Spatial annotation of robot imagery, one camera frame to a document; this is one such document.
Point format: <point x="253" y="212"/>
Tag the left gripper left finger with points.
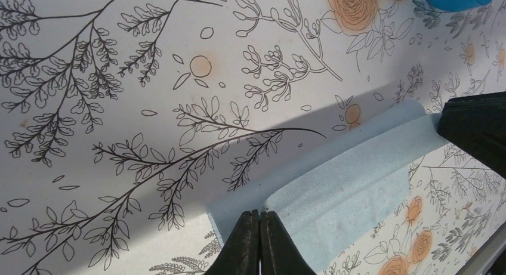
<point x="240" y="254"/>

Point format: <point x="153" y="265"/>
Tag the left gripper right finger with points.
<point x="278" y="253"/>

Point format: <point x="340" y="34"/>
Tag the floral table mat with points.
<point x="121" y="120"/>

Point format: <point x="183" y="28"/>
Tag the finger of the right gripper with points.
<point x="476" y="124"/>

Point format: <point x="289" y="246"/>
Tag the light blue cloth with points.
<point x="331" y="196"/>

